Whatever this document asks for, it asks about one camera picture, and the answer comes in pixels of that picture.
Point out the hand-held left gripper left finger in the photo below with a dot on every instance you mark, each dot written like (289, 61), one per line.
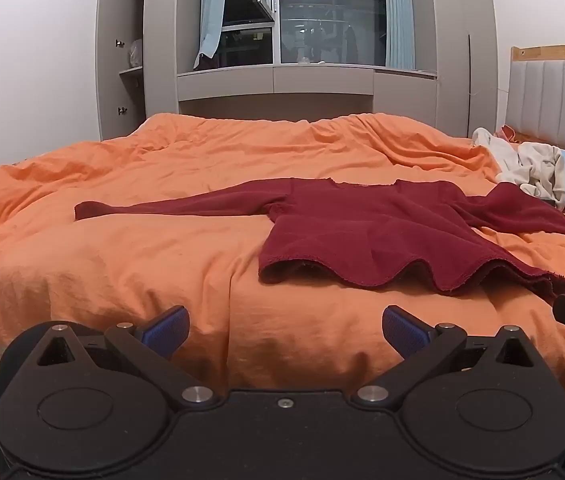
(167, 331)

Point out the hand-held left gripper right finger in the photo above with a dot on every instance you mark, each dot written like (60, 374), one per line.
(405, 332)

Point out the dark red long-sleeved shirt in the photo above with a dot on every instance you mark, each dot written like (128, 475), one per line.
(362, 230)

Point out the orange blanket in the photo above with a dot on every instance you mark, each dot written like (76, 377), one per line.
(112, 260)

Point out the beige garment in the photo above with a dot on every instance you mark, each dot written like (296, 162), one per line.
(544, 170)

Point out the white garment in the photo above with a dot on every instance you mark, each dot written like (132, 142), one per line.
(492, 152)

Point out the small orange cloth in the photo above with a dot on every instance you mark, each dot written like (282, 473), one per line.
(507, 134)

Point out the grey padded wooden headboard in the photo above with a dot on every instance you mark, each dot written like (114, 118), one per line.
(552, 100)

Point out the grey built-in wardrobe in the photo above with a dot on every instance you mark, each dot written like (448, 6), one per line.
(412, 105)

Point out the grey wardrobe door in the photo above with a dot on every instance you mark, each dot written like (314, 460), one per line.
(110, 60)

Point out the clear plastic bag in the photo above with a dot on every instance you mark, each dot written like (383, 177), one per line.
(136, 52)

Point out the pleated light blue curtain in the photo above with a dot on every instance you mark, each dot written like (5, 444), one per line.
(397, 10)

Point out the plain light blue curtain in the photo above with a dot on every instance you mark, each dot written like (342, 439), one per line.
(212, 10)

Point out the window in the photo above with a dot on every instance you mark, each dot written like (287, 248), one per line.
(332, 10)

